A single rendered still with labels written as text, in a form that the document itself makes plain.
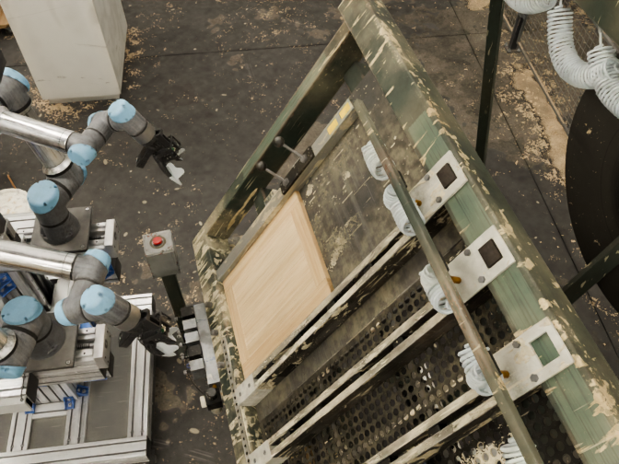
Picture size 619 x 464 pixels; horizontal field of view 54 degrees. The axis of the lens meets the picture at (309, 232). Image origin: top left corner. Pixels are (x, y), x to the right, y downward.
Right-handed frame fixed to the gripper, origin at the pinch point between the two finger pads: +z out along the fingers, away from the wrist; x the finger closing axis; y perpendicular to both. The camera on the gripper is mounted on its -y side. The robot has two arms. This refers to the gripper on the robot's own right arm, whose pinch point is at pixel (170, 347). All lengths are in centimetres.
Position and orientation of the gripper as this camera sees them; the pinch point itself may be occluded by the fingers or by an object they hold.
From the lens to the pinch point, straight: 188.0
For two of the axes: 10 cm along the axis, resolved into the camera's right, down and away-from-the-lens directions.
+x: -1.2, -7.9, 6.0
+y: 8.8, -3.6, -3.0
